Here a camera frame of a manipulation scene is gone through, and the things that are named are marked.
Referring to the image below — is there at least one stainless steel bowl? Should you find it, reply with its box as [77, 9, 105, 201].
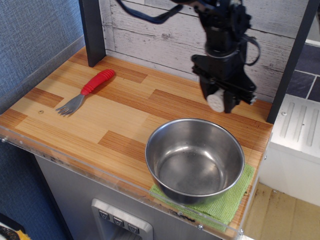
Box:
[145, 118, 245, 206]

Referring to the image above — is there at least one grey control panel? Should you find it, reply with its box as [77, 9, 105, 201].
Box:
[91, 198, 154, 240]

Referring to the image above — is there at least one red handled fork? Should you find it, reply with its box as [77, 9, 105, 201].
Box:
[56, 69, 116, 116]

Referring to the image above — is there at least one green cloth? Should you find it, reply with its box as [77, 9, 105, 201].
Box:
[150, 164, 255, 225]

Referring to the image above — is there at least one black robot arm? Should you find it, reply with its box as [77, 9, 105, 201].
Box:
[176, 0, 261, 114]

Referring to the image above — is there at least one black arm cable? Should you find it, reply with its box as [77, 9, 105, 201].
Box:
[116, 0, 262, 67]

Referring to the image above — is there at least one dark right frame post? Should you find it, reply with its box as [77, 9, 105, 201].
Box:
[266, 0, 320, 124]

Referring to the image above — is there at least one white ribbed appliance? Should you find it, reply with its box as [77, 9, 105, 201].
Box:
[259, 94, 320, 206]

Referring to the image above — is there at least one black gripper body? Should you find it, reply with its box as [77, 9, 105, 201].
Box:
[191, 41, 256, 95]

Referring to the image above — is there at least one yellow object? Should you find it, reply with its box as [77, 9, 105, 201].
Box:
[15, 230, 31, 240]

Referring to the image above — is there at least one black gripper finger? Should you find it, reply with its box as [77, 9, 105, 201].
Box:
[223, 90, 256, 114]
[199, 75, 220, 100]

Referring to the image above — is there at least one white salt shaker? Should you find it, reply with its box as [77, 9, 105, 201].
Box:
[206, 89, 225, 113]

